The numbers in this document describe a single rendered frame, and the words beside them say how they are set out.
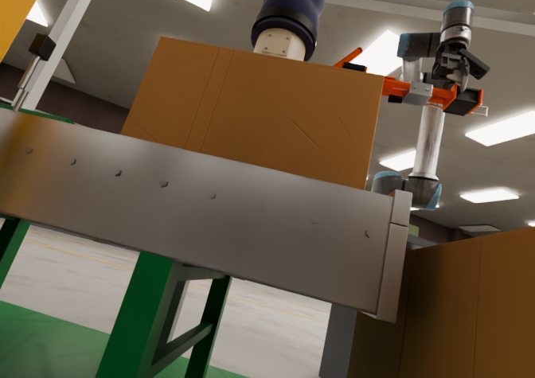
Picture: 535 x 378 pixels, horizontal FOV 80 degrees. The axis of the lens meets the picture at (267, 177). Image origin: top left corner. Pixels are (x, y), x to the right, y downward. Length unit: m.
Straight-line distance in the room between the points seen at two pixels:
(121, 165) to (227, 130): 0.27
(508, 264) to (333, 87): 0.54
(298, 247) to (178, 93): 0.51
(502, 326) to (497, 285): 0.05
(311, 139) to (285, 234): 0.30
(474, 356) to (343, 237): 0.22
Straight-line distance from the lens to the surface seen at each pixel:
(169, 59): 0.93
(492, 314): 0.48
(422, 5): 3.72
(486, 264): 0.50
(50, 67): 3.88
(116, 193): 0.62
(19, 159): 0.74
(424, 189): 1.83
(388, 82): 1.11
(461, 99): 1.15
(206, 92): 0.84
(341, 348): 1.73
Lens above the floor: 0.43
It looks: 16 degrees up
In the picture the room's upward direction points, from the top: 15 degrees clockwise
